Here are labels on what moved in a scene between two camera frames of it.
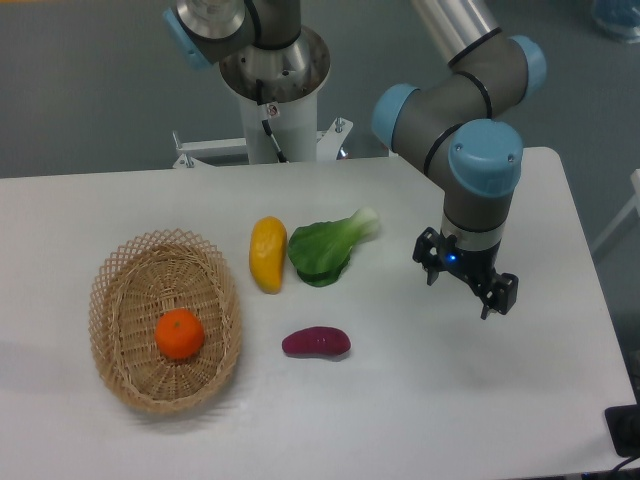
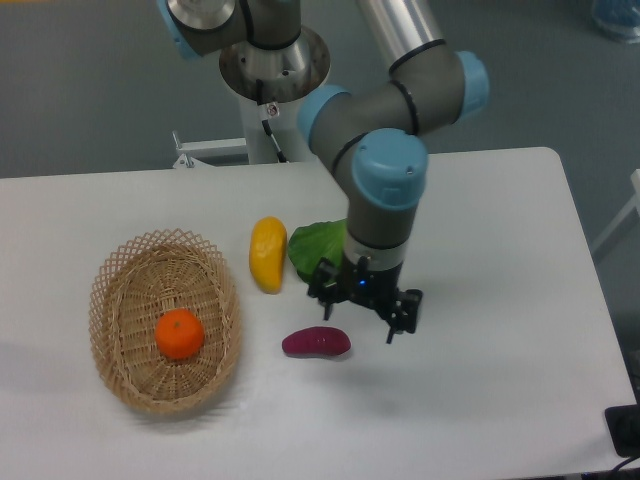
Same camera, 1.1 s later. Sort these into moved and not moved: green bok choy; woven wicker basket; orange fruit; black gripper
Moved: black gripper
Not moved: orange fruit; green bok choy; woven wicker basket
